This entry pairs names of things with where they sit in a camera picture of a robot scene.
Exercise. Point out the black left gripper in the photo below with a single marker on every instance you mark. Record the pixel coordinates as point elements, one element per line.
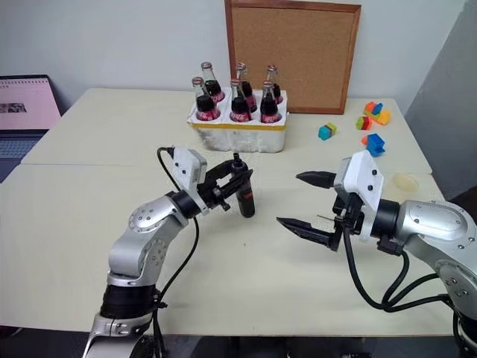
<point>210,194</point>

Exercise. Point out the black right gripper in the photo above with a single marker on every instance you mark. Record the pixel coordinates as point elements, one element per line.
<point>352,216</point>

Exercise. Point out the dark cola bottle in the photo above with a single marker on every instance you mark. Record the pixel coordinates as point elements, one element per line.
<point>246,197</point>

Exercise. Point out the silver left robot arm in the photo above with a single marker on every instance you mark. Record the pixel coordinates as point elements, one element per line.
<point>149,220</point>

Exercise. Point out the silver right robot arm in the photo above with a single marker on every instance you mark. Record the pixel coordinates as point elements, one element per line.
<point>428,220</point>

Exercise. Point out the small metal screwdriver bit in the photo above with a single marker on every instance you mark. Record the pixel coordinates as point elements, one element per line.
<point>323,216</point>

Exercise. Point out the white styrofoam bottle box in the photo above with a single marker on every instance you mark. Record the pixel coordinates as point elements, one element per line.
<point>238,136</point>

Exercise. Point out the glass cola bottle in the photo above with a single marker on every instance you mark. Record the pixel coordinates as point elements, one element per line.
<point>276,91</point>
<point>269,110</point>
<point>205,106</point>
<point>239,108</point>
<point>212,87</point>
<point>249,97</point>

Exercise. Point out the cyan orange green toy block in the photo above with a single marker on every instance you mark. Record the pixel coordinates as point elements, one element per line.
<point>327,131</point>

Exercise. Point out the blue toy block, orange base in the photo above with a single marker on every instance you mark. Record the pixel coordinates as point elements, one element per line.
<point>375,144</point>

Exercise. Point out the green red yellow toy block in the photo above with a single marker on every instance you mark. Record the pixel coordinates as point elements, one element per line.
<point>364,123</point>

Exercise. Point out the orange green blue toy block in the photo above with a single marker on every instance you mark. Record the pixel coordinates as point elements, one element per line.
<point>373,108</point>

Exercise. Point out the wood framed cork board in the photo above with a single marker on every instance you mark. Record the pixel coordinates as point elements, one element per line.
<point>290,56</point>

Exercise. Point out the open laptop with pink screen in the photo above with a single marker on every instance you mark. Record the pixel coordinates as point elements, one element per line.
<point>22,108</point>

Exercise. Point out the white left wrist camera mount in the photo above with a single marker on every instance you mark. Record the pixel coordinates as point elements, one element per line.
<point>186,164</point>

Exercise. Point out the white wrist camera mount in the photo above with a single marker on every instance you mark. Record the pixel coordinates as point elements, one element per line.
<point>186,164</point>
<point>363,171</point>

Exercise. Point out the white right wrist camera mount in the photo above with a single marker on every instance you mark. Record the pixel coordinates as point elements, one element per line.
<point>363,171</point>

